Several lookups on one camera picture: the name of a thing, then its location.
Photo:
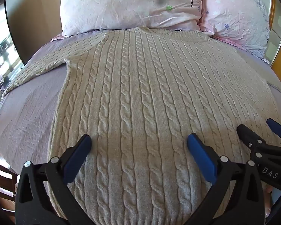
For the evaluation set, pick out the wooden framed cabinet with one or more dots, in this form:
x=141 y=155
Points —
x=279 y=35

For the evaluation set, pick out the dark wooden chair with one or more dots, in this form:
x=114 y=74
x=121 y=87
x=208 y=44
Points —
x=1 y=175

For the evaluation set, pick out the person's right hand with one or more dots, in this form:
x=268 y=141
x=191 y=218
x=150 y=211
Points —
x=268 y=201

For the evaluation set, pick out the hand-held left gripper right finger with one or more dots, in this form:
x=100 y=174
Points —
x=200 y=155

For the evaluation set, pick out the pink floral pillow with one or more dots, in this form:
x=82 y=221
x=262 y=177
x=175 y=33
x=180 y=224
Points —
x=238 y=14
x=121 y=4

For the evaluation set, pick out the brown headboard panel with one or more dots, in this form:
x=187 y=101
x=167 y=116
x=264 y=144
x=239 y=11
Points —
x=35 y=16

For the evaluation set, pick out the purple bed sheet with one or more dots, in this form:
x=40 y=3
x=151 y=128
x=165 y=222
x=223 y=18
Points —
x=30 y=105

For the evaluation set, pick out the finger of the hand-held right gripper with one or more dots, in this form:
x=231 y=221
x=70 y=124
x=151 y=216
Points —
x=275 y=126
x=244 y=132

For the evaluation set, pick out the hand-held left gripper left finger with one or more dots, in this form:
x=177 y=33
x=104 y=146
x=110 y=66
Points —
x=78 y=155

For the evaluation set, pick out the window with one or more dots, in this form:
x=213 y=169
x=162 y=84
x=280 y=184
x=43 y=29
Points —
x=4 y=51

